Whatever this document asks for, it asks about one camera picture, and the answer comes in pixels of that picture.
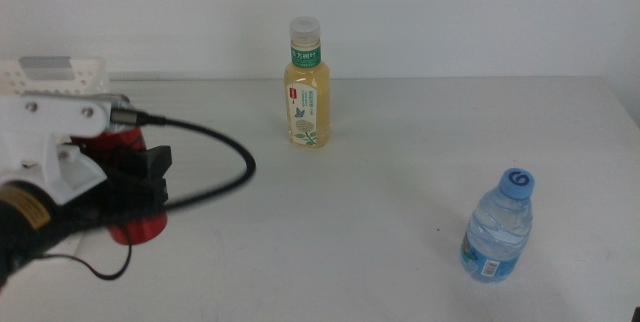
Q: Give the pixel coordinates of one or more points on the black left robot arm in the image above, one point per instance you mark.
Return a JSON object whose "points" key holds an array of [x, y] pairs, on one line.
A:
{"points": [[12, 267]]}

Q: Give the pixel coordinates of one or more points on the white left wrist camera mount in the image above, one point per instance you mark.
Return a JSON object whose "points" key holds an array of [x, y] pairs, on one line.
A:
{"points": [[45, 132]]}

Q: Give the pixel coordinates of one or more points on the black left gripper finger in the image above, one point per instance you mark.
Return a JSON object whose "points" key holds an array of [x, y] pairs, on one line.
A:
{"points": [[155, 162]]}

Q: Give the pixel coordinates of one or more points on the white perforated plastic basket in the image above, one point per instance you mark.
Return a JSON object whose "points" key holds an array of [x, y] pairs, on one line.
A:
{"points": [[85, 74]]}

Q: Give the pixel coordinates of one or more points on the red aluminium drink can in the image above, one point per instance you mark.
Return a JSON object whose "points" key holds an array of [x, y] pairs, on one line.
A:
{"points": [[142, 232]]}

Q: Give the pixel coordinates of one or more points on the yellow tea bottle green label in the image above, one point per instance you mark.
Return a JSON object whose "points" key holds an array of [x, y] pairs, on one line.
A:
{"points": [[307, 107]]}

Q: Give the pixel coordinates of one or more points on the clear water bottle blue cap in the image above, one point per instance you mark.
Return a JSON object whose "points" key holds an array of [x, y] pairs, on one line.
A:
{"points": [[497, 232]]}

